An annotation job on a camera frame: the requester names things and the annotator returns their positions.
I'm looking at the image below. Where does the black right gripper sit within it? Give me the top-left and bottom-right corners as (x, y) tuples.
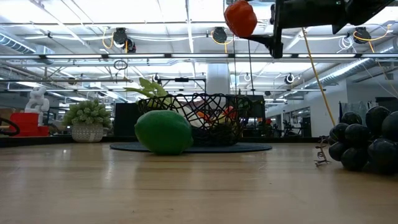
(245, 0), (346, 60)

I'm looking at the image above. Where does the orange-red bumpy fruit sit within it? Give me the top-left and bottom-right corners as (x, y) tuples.
(223, 0), (259, 39)

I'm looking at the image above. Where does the green celery stalk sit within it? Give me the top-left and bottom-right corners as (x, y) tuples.
(124, 77), (206, 128)

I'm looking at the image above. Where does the green lime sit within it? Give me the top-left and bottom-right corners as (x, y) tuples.
(134, 109), (195, 156)

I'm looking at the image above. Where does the black grape bunch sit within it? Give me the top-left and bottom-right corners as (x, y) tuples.
(313, 105), (398, 175)

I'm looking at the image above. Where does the black perforated computer tower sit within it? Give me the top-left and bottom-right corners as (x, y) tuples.
(238, 94), (267, 119)

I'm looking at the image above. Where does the grey hanging cloth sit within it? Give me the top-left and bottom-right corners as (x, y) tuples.
(339, 101), (374, 119)

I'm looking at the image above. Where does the dark round placemat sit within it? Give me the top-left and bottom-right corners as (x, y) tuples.
(109, 141), (274, 154)

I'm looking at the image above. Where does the black cabinet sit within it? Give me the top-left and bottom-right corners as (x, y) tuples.
(113, 102), (140, 138)

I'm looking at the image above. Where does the potted green succulent plant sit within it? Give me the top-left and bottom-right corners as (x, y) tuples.
(62, 98), (113, 144)

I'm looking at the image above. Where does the red box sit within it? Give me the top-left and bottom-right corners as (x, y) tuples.
(9, 112), (50, 138)

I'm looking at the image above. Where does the yellow hanging cable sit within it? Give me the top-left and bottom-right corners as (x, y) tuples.
(300, 27), (337, 126)

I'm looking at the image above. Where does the black wire basket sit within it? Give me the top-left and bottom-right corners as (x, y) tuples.
(137, 92), (253, 147)

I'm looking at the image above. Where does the black cable loop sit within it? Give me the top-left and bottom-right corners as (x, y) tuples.
(0, 116), (21, 138)

